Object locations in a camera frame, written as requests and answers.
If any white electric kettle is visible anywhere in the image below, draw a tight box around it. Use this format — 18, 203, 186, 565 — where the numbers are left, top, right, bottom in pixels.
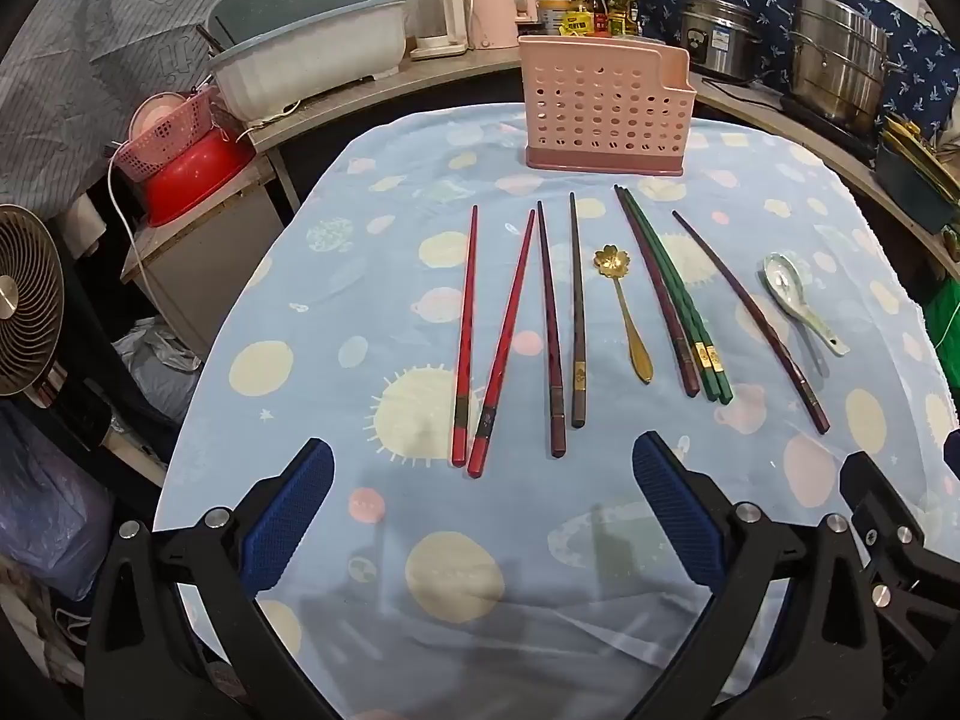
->
407, 0, 467, 62

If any pink perforated utensil holder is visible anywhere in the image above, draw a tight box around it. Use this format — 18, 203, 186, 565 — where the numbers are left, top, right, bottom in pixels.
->
519, 34, 697, 178

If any pink plastic basket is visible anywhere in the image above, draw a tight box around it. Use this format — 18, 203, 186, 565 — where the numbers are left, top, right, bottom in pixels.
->
112, 86, 230, 182

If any blue plastic bag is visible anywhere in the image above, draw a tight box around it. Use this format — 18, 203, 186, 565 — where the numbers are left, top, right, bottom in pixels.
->
0, 401, 117, 605

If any white power cable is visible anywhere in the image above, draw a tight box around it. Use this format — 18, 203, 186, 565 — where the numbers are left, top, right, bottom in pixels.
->
107, 101, 260, 335

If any blue dotted tablecloth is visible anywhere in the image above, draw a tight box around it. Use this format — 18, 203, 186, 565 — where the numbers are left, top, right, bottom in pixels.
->
154, 101, 960, 720

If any small wooden cabinet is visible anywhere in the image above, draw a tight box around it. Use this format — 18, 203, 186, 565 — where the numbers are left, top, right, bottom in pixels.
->
120, 157, 302, 362

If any white dish box teal lid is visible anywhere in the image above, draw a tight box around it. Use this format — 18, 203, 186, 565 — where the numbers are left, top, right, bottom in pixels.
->
204, 0, 411, 125

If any black induction cooker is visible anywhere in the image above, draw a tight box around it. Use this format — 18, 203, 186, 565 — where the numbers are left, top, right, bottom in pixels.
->
778, 94, 880, 152

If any grey wooden counter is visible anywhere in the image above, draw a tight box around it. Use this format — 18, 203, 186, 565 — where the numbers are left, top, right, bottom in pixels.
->
246, 45, 960, 278

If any stack of bowls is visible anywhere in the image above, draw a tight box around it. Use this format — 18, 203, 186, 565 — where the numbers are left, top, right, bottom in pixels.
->
874, 114, 960, 235

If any red plastic basin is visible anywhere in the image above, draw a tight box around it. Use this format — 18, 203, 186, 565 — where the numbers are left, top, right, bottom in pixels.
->
139, 127, 257, 229

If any white ceramic spoon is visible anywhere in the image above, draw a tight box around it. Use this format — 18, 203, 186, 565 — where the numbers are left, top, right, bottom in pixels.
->
763, 251, 852, 357

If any striped grey sheet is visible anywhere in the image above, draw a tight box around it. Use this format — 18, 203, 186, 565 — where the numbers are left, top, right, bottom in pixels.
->
0, 0, 226, 203

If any green chopstick pair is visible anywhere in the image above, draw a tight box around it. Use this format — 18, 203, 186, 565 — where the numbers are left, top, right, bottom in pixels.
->
622, 187, 734, 403

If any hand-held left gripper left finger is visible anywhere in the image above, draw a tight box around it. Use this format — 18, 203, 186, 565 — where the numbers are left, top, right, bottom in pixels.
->
85, 437, 335, 720

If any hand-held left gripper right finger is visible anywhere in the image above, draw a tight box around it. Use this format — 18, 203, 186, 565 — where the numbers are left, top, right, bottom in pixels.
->
621, 431, 887, 720

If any gold flower spoon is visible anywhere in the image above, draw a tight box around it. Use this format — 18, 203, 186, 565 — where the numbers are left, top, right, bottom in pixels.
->
592, 244, 655, 385

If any red chopstick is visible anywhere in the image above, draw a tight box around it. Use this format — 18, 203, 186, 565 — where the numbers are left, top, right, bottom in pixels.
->
450, 204, 481, 469
466, 208, 538, 478

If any brown chopstick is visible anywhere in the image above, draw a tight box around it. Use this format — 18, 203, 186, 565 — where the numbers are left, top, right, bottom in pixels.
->
568, 191, 587, 430

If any steel steamer pot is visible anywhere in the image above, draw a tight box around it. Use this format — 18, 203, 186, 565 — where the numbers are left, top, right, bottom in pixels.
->
790, 0, 892, 130

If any pink electric kettle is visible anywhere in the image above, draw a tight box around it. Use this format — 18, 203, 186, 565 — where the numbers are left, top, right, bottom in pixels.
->
461, 0, 541, 52

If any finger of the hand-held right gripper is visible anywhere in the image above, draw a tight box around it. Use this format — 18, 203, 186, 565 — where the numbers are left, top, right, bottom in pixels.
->
840, 450, 960, 700

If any grey plastic bag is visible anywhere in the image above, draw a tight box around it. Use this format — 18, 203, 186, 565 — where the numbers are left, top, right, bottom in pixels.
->
111, 315, 205, 425

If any green plastic bag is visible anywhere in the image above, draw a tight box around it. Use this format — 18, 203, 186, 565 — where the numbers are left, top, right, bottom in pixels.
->
921, 298, 960, 352

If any steel rice cooker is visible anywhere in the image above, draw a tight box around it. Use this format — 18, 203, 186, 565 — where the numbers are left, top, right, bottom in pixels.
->
681, 0, 766, 85

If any round electric fan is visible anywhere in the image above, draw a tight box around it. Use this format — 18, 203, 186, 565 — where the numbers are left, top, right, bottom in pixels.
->
0, 202, 67, 400

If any dark maroon chopstick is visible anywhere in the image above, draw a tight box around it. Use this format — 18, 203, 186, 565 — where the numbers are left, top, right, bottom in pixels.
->
613, 184, 698, 400
535, 199, 566, 458
672, 210, 831, 434

